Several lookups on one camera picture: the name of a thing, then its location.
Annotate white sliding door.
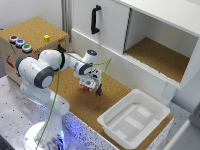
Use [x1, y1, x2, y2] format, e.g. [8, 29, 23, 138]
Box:
[71, 0, 131, 56]

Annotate white cabinet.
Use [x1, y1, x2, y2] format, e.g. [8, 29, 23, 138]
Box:
[69, 0, 200, 107]

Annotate white plastic box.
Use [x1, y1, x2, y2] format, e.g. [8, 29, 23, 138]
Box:
[96, 88, 171, 150]

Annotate green button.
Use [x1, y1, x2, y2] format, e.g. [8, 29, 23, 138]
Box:
[21, 43, 33, 54]

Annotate yellow block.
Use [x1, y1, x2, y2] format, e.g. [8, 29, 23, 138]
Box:
[43, 34, 51, 43]

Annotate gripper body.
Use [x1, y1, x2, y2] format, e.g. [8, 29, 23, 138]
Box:
[78, 68, 102, 89]

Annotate wooden drawer box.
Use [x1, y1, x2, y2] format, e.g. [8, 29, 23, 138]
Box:
[0, 16, 71, 86]

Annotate red button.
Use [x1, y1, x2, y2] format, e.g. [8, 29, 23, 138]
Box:
[9, 34, 19, 44]

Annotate blue button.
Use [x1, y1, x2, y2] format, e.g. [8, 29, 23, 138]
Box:
[15, 38, 26, 48]

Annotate purple block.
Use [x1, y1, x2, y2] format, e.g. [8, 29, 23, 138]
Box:
[95, 85, 103, 97]

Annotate black door handle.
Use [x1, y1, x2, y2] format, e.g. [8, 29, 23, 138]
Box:
[90, 4, 102, 35]

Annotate green cable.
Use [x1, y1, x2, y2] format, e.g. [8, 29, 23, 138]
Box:
[35, 50, 113, 149]

